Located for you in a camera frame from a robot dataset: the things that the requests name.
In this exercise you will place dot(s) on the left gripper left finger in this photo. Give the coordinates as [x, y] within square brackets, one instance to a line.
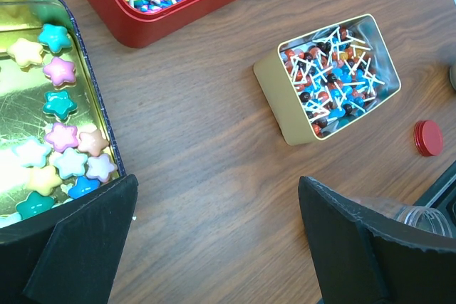
[69, 254]

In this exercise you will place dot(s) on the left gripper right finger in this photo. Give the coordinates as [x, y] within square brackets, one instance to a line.
[361, 256]

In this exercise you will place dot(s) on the clear plastic jar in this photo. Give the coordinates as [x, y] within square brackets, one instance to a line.
[420, 217]

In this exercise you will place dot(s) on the tin of star candies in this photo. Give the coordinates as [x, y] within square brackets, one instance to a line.
[57, 143]

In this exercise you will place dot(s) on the red jar lid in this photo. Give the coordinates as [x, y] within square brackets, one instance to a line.
[428, 138]

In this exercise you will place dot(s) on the gold tin of lollipops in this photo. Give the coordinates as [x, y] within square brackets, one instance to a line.
[323, 81]

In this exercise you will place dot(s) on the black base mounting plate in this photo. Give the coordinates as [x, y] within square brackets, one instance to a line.
[442, 195]

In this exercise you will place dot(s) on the white bowl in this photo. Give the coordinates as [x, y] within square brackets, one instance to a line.
[452, 76]

